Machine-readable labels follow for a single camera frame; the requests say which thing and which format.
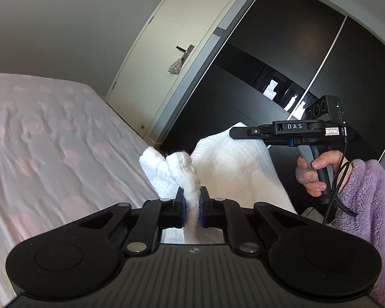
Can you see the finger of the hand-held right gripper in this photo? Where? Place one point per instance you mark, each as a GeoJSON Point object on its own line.
{"type": "Point", "coordinates": [250, 132]}

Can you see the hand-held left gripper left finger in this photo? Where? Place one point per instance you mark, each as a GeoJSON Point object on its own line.
{"type": "Point", "coordinates": [181, 207]}

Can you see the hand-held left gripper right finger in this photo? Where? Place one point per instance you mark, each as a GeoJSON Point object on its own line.
{"type": "Point", "coordinates": [203, 207]}

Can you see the white towel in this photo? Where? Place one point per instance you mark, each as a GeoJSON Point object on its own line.
{"type": "Point", "coordinates": [231, 163]}

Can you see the person's right forearm purple sleeve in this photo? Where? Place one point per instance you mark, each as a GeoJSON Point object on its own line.
{"type": "Point", "coordinates": [372, 224]}

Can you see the person's right hand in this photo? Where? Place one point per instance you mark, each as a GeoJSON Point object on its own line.
{"type": "Point", "coordinates": [329, 163]}

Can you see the black wardrobe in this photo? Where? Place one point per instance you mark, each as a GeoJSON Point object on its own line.
{"type": "Point", "coordinates": [276, 38]}

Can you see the small hanging fabric pouch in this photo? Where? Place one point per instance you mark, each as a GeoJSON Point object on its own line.
{"type": "Point", "coordinates": [175, 65]}

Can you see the cream door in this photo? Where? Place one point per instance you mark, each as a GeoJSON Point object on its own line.
{"type": "Point", "coordinates": [166, 38]}

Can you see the bed with pink dotted sheet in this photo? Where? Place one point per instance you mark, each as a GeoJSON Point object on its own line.
{"type": "Point", "coordinates": [51, 154]}

